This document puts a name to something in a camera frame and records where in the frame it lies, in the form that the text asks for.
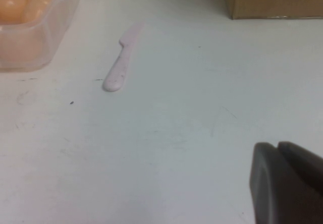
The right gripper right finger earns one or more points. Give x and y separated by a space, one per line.
302 161

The clear plastic egg box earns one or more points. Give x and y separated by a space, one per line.
27 45

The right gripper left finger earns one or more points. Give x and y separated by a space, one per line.
267 183

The pink plastic knife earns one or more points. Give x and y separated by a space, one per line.
118 70

